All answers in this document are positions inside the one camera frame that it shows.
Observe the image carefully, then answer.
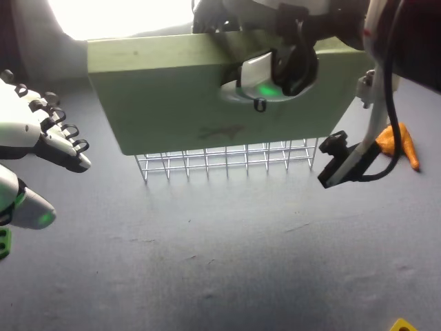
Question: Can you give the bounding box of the grey table cloth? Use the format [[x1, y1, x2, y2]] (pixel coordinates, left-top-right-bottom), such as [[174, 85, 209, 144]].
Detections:
[[0, 0, 441, 331]]

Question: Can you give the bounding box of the green block with holes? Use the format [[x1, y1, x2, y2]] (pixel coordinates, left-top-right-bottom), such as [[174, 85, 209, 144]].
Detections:
[[0, 227, 13, 260]]

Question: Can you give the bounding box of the white wire rack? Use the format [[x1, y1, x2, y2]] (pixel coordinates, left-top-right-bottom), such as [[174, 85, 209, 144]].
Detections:
[[134, 137, 318, 185]]

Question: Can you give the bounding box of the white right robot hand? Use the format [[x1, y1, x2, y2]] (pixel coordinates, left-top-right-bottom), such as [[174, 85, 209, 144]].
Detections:
[[192, 0, 366, 113]]

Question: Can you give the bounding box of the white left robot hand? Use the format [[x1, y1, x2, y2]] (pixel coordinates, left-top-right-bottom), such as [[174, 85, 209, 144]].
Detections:
[[0, 70, 92, 173]]

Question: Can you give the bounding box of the orange toy chicken wing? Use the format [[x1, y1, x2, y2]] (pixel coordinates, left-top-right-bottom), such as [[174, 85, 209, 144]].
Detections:
[[375, 122, 421, 172]]

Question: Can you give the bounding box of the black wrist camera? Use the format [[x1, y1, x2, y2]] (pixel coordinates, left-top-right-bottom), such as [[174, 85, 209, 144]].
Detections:
[[316, 130, 380, 190]]

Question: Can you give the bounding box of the light green book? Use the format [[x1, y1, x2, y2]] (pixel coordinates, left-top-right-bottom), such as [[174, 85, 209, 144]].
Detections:
[[86, 30, 375, 157]]

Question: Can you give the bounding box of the yellow block with holes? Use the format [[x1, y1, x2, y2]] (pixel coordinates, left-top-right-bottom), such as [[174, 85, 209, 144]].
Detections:
[[389, 317, 418, 331]]

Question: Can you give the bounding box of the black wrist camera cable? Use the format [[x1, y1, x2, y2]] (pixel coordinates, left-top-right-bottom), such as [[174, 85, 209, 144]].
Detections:
[[358, 0, 407, 183]]

